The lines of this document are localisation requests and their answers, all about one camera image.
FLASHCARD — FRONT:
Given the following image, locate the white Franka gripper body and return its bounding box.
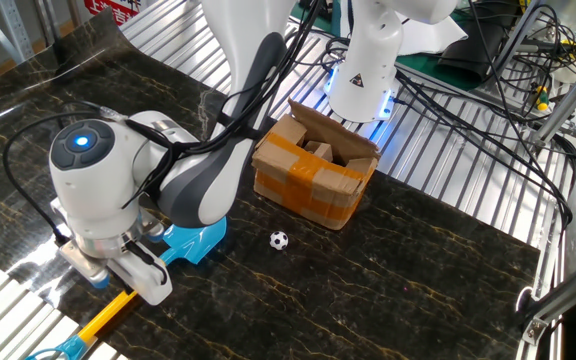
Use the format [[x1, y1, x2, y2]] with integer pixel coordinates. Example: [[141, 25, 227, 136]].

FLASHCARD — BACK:
[[50, 197, 173, 306]]

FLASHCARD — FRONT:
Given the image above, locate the blue yellow toy shovel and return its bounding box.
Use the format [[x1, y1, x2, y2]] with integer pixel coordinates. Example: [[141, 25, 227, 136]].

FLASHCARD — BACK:
[[25, 217, 228, 360]]

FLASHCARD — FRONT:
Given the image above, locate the small toy soccer ball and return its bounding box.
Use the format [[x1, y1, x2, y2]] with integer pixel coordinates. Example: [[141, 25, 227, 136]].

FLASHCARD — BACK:
[[269, 230, 290, 251]]

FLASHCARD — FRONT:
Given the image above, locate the cardboard box with orange tape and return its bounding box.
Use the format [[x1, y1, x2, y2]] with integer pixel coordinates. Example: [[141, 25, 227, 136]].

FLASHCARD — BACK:
[[251, 98, 382, 231]]

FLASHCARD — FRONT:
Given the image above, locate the black marble pattern mat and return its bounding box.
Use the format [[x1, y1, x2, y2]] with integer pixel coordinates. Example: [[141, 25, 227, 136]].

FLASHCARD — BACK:
[[0, 9, 542, 360]]

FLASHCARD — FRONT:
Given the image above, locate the red printed sign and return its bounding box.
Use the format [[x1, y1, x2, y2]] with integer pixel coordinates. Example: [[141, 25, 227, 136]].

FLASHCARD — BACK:
[[83, 0, 142, 26]]

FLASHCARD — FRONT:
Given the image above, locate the green cutting mat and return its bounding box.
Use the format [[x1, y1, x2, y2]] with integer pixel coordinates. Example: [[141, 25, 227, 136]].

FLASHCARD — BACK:
[[395, 9, 489, 92]]

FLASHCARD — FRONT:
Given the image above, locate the white sheet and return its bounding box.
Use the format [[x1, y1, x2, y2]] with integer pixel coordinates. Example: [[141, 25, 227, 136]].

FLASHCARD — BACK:
[[397, 14, 469, 56]]

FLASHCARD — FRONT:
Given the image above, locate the black bag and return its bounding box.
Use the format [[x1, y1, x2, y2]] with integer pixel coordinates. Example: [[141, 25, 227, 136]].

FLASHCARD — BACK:
[[440, 19, 517, 84]]

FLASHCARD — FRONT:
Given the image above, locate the yellow green screwdriver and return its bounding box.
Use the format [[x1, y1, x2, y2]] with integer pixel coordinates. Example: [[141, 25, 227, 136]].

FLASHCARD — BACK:
[[531, 83, 551, 112]]

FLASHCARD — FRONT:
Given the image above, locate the slanted aluminium profile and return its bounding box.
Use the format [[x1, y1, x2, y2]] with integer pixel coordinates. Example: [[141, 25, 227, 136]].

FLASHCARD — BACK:
[[535, 52, 576, 144]]

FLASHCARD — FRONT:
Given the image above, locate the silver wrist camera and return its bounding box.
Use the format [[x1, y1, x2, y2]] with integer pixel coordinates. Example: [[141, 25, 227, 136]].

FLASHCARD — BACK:
[[57, 239, 112, 290]]

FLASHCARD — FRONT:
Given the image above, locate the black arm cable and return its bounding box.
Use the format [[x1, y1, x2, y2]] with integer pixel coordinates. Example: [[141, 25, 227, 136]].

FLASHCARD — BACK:
[[2, 0, 329, 246]]

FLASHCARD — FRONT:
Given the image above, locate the grey metal shelf frame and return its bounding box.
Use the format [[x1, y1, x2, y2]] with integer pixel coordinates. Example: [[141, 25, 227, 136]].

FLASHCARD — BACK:
[[0, 0, 37, 64]]

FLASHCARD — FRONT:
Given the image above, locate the aluminium profile with bracket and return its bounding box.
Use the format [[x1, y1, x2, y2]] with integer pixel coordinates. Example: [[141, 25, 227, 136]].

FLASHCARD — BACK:
[[520, 254, 576, 346]]

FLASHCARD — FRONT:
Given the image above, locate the black cable bundle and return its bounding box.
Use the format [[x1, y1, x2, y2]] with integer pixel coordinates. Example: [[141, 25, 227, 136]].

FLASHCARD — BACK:
[[392, 0, 576, 229]]

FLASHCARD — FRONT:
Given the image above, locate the thin aluminium post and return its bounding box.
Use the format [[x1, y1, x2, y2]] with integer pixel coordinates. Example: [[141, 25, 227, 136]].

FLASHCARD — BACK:
[[492, 0, 549, 71]]

